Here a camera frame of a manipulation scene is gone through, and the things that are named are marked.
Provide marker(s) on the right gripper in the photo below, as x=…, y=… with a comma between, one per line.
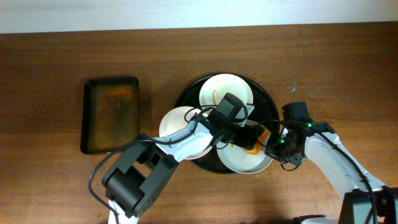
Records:
x=280, y=155

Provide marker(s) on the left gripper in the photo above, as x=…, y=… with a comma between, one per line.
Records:
x=245, y=137

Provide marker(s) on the orange green sponge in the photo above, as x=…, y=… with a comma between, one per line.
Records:
x=258, y=141

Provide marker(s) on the grey-white plate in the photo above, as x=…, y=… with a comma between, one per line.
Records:
x=236, y=159

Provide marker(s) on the white plate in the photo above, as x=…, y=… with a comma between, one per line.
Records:
x=225, y=90
x=175, y=120

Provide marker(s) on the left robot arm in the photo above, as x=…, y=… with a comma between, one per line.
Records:
x=134, y=182

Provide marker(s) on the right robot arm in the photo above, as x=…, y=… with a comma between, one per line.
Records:
x=365, y=199

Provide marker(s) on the round black tray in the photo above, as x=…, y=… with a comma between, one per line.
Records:
x=265, y=108

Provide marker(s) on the black rectangular tray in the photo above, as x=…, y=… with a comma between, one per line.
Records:
x=110, y=116

